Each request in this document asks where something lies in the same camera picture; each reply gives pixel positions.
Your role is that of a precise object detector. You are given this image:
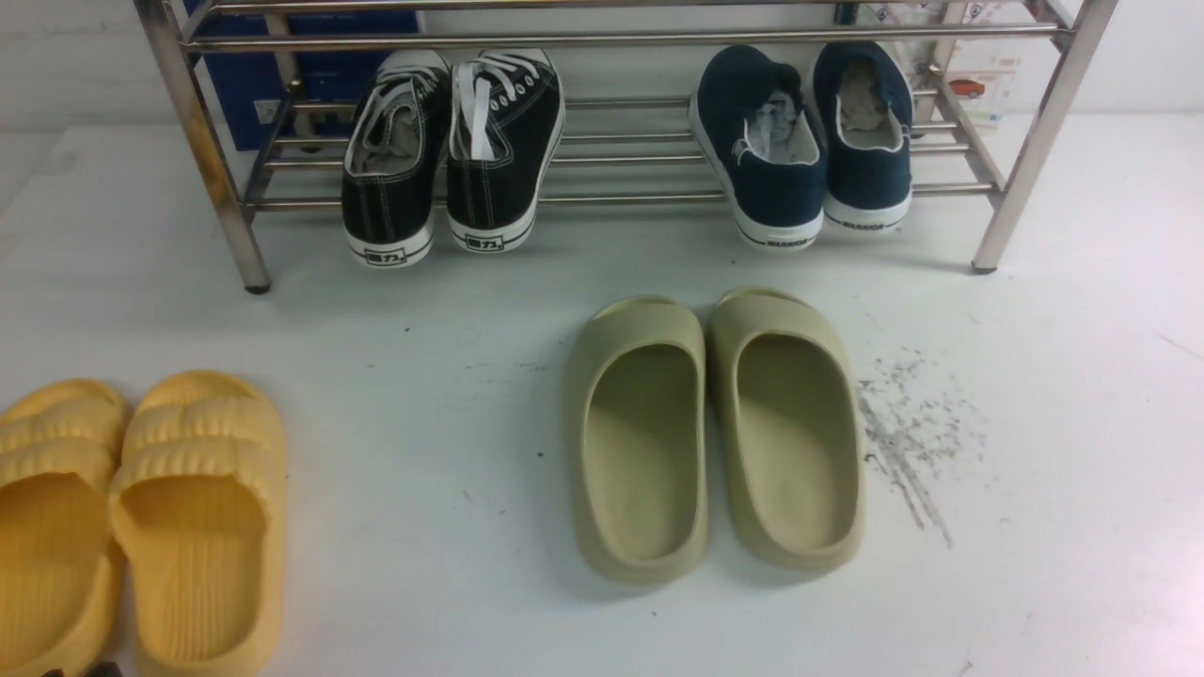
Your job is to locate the navy slip-on shoe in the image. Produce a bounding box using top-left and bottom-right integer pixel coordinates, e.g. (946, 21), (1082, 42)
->
(810, 41), (914, 232)
(687, 45), (830, 252)

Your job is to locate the stainless steel shoe rack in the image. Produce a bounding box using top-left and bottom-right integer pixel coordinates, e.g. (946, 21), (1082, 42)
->
(135, 1), (1117, 294)

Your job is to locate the blue box behind rack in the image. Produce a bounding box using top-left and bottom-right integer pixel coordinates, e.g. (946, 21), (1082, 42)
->
(171, 1), (424, 151)

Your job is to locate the green foam slide left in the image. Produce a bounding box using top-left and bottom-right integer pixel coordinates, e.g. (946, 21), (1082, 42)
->
(561, 295), (709, 585)

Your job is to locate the green foam slide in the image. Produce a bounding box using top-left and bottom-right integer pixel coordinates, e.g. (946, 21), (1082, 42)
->
(561, 295), (709, 585)
(706, 287), (867, 575)

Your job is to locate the green foam slide right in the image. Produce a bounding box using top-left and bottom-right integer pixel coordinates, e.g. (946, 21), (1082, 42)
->
(706, 287), (867, 575)

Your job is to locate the black canvas sneaker right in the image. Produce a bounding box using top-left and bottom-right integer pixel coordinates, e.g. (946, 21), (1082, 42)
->
(445, 51), (566, 254)

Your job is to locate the black canvas sneaker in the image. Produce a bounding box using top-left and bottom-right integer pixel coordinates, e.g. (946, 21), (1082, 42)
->
(341, 51), (452, 270)
(445, 51), (566, 254)

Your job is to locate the black canvas sneaker left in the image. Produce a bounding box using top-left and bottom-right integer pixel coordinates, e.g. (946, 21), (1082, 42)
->
(341, 51), (452, 270)

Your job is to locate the yellow foam slide right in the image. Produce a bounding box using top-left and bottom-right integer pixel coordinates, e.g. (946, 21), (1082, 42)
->
(107, 371), (289, 676)

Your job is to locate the yellow foam slide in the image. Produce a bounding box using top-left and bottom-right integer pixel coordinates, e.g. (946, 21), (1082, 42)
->
(107, 371), (289, 676)
(1, 379), (128, 676)

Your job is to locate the white printed poster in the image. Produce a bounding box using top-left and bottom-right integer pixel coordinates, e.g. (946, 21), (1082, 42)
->
(834, 1), (1040, 129)

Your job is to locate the yellow foam slide left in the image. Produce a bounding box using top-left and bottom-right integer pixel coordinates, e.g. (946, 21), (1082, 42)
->
(1, 379), (128, 676)

